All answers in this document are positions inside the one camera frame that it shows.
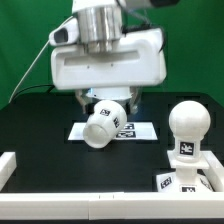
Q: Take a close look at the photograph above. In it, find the white lamp shade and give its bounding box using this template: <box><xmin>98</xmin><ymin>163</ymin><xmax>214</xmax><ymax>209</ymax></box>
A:
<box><xmin>83</xmin><ymin>100</ymin><xmax>127</xmax><ymax>149</ymax></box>

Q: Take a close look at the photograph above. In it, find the white lamp bulb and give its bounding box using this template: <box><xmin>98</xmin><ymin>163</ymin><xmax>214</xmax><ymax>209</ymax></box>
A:
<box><xmin>169</xmin><ymin>100</ymin><xmax>211</xmax><ymax>162</ymax></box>

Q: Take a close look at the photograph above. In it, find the white lamp base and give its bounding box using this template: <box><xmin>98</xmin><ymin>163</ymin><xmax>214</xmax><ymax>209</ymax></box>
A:
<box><xmin>156</xmin><ymin>150</ymin><xmax>213</xmax><ymax>193</ymax></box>

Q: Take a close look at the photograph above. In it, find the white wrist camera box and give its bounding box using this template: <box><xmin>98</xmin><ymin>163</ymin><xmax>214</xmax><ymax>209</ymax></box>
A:
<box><xmin>49</xmin><ymin>18</ymin><xmax>79</xmax><ymax>46</ymax></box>

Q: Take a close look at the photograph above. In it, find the white right barrier block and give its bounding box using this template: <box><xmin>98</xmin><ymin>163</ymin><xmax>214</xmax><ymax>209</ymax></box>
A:
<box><xmin>203</xmin><ymin>151</ymin><xmax>224</xmax><ymax>192</ymax></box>

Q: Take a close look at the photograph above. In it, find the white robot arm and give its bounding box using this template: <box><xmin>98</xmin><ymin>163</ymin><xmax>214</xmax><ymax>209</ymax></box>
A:
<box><xmin>49</xmin><ymin>0</ymin><xmax>180</xmax><ymax>114</ymax></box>

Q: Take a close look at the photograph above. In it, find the white camera cable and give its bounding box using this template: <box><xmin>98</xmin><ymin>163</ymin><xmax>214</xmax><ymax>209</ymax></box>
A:
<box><xmin>8</xmin><ymin>41</ymin><xmax>51</xmax><ymax>104</ymax></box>

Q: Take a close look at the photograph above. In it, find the white front barrier wall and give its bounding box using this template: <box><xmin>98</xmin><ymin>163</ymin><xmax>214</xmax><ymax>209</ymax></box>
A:
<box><xmin>0</xmin><ymin>192</ymin><xmax>224</xmax><ymax>220</ymax></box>

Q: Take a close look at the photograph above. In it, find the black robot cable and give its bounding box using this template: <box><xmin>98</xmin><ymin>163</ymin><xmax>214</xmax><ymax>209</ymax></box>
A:
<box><xmin>9</xmin><ymin>83</ymin><xmax>56</xmax><ymax>103</ymax></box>

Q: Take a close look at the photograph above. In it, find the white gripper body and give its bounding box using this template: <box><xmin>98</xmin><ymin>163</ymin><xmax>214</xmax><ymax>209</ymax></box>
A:
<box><xmin>51</xmin><ymin>28</ymin><xmax>166</xmax><ymax>90</ymax></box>

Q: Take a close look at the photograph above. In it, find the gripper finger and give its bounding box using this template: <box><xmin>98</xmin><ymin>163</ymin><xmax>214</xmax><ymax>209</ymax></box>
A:
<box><xmin>75</xmin><ymin>89</ymin><xmax>95</xmax><ymax>114</ymax></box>
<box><xmin>126</xmin><ymin>87</ymin><xmax>143</xmax><ymax>115</ymax></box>

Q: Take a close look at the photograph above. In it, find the white left barrier block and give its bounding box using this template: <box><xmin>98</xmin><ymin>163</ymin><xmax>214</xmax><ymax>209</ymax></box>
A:
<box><xmin>0</xmin><ymin>152</ymin><xmax>17</xmax><ymax>191</ymax></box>

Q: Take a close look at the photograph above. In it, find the white barrier block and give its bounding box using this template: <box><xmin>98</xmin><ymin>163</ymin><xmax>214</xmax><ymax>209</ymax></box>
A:
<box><xmin>203</xmin><ymin>151</ymin><xmax>224</xmax><ymax>192</ymax></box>
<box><xmin>0</xmin><ymin>152</ymin><xmax>17</xmax><ymax>191</ymax></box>

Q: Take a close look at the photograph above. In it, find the white marker paper sheet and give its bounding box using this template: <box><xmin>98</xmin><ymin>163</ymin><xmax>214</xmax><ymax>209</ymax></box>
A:
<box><xmin>68</xmin><ymin>122</ymin><xmax>158</xmax><ymax>141</ymax></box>

